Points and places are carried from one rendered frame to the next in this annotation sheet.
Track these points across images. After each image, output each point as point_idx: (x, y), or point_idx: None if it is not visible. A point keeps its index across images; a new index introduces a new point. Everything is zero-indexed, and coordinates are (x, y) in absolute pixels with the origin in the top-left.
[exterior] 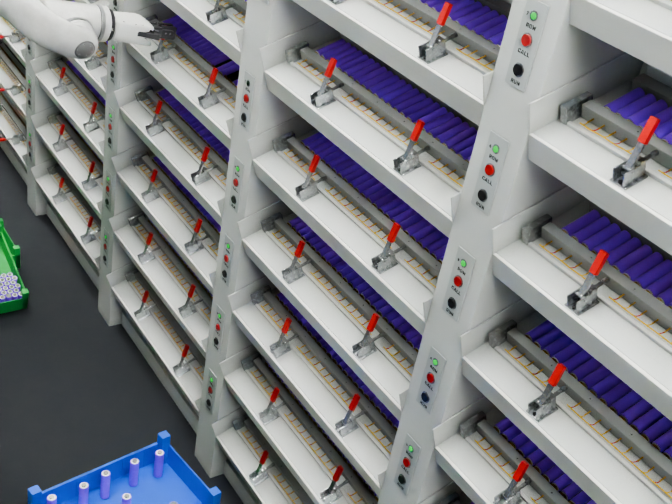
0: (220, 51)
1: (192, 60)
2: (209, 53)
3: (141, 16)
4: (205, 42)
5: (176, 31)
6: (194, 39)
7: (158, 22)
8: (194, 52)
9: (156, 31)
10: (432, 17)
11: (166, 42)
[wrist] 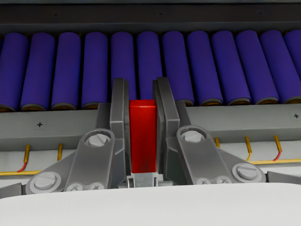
0: (283, 49)
1: (279, 132)
2: (270, 76)
3: (37, 202)
4: (187, 59)
5: (43, 97)
6: (154, 75)
7: (118, 121)
8: (254, 106)
9: (264, 181)
10: None
11: (45, 153)
